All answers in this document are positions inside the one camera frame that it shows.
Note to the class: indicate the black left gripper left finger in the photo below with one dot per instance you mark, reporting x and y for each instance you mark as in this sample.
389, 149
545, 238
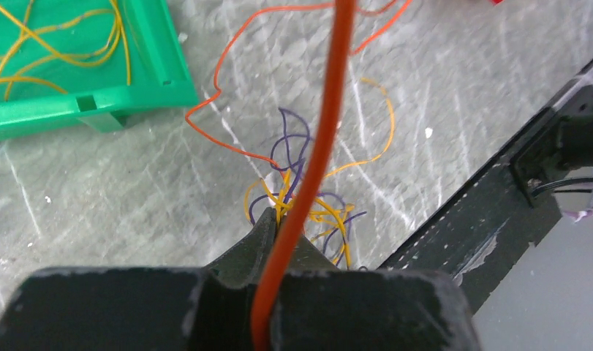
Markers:
141, 308

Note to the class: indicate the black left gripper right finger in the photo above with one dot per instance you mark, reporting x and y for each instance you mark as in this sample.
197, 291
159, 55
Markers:
324, 308

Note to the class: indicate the green plastic bin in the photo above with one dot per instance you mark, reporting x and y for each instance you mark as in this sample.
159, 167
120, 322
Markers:
64, 63

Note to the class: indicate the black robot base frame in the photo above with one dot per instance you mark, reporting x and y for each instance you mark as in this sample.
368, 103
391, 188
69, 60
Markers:
482, 231

